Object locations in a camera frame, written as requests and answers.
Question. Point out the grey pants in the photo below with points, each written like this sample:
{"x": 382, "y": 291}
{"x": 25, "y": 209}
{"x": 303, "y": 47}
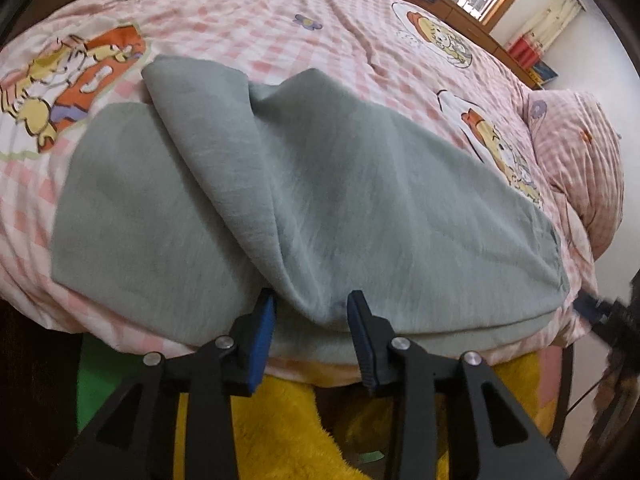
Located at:
{"x": 325, "y": 185}

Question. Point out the pink checked cartoon bedsheet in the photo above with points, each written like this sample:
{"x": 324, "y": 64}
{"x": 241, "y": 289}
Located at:
{"x": 250, "y": 25}

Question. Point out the yellow fluffy clothing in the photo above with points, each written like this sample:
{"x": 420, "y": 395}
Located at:
{"x": 280, "y": 435}

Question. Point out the pink checked pillow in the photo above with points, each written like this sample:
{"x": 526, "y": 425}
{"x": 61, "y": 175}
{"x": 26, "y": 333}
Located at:
{"x": 575, "y": 160}

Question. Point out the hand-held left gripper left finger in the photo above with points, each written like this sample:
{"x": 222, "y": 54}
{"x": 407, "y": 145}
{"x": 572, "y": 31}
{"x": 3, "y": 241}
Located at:
{"x": 267, "y": 312}

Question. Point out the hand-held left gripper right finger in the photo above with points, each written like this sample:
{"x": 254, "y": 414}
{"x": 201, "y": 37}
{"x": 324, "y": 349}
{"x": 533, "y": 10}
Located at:
{"x": 356, "y": 315}

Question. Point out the wooden cabinet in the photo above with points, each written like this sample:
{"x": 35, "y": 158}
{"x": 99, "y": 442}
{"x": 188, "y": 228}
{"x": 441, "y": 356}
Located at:
{"x": 465, "y": 22}

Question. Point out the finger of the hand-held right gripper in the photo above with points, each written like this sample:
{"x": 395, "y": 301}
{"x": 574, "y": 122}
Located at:
{"x": 590, "y": 307}

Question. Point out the green mat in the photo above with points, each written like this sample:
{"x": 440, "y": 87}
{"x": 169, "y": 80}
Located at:
{"x": 95, "y": 385}

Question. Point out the blue book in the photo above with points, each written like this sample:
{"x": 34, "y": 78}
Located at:
{"x": 545, "y": 72}

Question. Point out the white patterned curtain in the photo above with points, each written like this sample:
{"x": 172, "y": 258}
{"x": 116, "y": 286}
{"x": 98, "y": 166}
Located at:
{"x": 555, "y": 15}

